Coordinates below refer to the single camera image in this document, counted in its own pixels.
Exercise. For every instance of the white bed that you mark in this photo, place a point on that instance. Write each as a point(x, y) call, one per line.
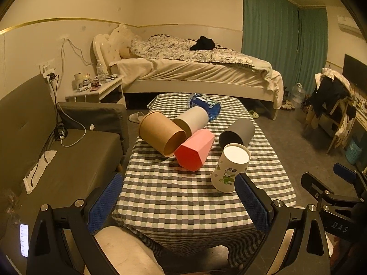
point(200, 74)

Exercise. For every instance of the white nightstand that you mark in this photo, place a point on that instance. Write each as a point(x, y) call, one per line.
point(99, 90)

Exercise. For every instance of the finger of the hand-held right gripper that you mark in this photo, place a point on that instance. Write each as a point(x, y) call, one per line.
point(344, 172)
point(314, 184)

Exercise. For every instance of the black garment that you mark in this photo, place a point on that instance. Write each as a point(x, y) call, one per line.
point(203, 43)

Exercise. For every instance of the black television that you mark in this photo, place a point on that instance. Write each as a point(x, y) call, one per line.
point(355, 70)

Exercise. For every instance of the dark jacket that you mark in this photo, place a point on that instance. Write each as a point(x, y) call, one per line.
point(328, 94)

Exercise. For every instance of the white cloth strip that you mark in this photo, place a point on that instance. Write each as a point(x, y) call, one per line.
point(40, 169)

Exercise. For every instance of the wall switch panel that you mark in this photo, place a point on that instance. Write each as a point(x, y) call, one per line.
point(47, 66)

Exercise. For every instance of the crumpled white tissue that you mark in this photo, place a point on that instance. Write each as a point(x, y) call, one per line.
point(91, 127)

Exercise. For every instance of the white air conditioner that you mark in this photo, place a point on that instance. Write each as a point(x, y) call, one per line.
point(348, 24)

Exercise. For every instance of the checked tablecloth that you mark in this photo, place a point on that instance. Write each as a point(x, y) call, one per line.
point(186, 203)

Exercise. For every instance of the floral quilt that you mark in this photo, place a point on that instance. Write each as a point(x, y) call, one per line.
point(172, 48)

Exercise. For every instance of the grey sofa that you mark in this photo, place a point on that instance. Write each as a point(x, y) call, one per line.
point(74, 163)

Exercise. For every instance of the blue laundry basket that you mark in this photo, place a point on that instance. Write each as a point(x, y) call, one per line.
point(353, 152)

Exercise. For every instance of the clear plastic bottle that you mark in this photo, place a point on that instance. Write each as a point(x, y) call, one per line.
point(101, 71)

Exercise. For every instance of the white slipper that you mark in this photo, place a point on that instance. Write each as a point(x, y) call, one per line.
point(137, 117)

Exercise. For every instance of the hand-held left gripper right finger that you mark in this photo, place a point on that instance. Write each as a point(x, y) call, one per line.
point(252, 206)

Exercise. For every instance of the large clear water jug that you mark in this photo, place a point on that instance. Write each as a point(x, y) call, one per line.
point(298, 96)

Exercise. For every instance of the wide green curtain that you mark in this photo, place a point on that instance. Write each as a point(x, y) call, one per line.
point(269, 31)

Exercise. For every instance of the narrow green curtain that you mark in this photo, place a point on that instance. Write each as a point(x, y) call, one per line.
point(314, 48)

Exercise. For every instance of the tape roll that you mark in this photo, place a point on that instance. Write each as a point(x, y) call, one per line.
point(81, 77)

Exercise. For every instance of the green slipper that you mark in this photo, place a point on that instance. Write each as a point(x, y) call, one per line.
point(254, 114)

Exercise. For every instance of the lit smartphone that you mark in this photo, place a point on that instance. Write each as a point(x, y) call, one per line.
point(24, 240)

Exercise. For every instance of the person's leg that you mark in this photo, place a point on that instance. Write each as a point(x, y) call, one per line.
point(123, 249)

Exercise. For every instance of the white printed paper cup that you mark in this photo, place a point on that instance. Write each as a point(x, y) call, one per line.
point(229, 169)

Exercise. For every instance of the grey plastic cup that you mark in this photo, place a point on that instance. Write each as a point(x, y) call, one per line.
point(240, 131)

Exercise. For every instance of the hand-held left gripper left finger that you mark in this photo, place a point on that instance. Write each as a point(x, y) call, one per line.
point(104, 203)

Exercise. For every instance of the pink faceted cup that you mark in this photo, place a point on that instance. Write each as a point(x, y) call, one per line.
point(193, 151)

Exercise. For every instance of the wooden chair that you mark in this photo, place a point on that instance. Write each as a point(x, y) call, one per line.
point(338, 129)

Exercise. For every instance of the blue water bottle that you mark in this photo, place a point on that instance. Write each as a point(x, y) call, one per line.
point(205, 103)

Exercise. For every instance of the brown paper cup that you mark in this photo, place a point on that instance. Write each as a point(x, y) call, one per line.
point(156, 131)

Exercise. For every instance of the white plastic cup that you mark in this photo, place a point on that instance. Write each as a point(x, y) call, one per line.
point(193, 117)

